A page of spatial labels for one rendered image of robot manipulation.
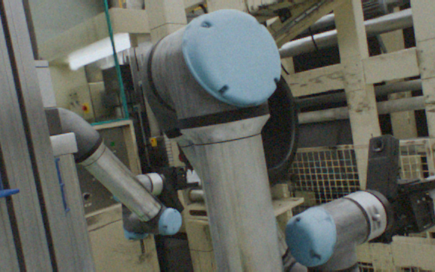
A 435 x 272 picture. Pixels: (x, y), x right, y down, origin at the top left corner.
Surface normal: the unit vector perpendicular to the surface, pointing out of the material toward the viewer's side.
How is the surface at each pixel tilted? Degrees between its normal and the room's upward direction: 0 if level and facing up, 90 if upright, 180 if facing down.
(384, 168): 60
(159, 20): 90
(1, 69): 90
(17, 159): 90
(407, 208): 90
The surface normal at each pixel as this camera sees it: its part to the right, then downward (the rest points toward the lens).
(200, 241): -0.66, 0.16
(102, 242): 0.73, -0.08
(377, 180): -0.81, -0.33
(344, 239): 0.50, 0.01
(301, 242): -0.83, 0.18
